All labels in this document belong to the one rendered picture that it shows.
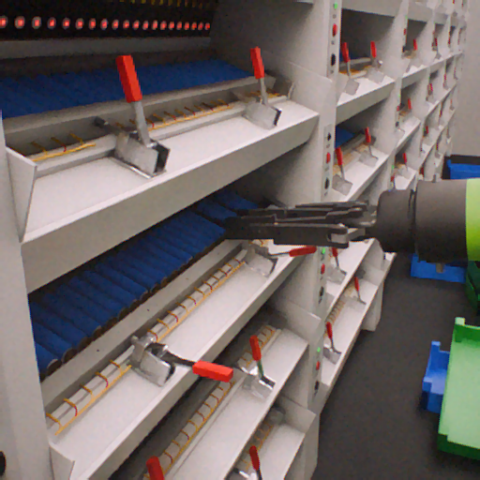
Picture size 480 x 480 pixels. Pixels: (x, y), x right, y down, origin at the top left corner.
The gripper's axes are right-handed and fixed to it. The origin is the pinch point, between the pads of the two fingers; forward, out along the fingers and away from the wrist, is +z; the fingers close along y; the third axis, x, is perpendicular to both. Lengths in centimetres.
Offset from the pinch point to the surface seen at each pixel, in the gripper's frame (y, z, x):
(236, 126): -5.6, -1.8, 13.4
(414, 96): 158, 0, 2
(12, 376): -44.6, -3.6, 4.2
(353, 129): 88, 7, 0
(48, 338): -32.3, 6.5, -0.5
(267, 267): -1.0, -1.3, -5.7
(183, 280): -15.0, 2.9, -2.0
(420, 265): 135, -2, -57
